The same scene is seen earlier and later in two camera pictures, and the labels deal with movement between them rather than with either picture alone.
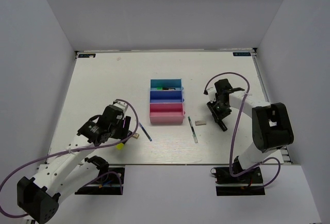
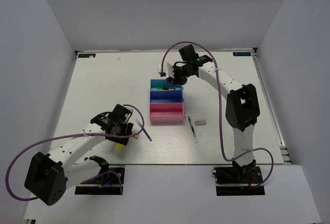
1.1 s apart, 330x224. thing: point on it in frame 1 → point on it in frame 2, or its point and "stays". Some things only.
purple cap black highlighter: x=222 y=125 → x=168 y=80
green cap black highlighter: x=165 y=88 stays
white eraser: x=200 y=122 stays
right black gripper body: x=219 y=110 → x=181 y=73
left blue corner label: x=87 y=55 stays
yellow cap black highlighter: x=119 y=146 stays
